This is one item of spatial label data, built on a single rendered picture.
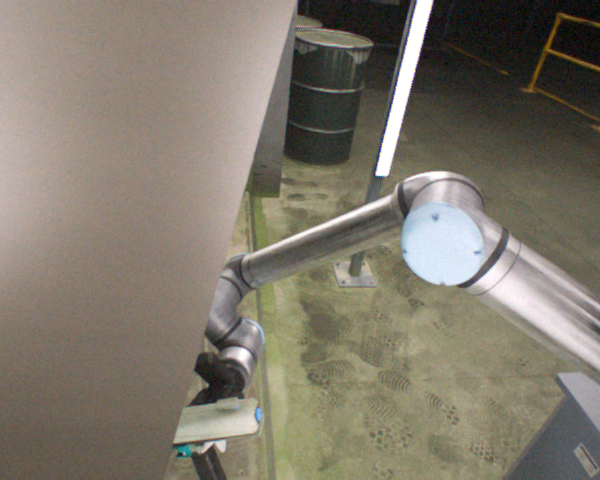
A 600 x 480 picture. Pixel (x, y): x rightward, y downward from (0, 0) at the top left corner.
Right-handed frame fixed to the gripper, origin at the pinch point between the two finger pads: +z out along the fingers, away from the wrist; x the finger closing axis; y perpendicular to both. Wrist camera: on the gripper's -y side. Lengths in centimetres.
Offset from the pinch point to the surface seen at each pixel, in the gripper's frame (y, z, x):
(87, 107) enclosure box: -50, 30, -22
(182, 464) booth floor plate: 46, -44, 36
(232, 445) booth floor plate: 49, -52, 23
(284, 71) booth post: -69, -196, -5
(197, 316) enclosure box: -32.8, 22.9, -20.1
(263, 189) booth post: -5, -214, 30
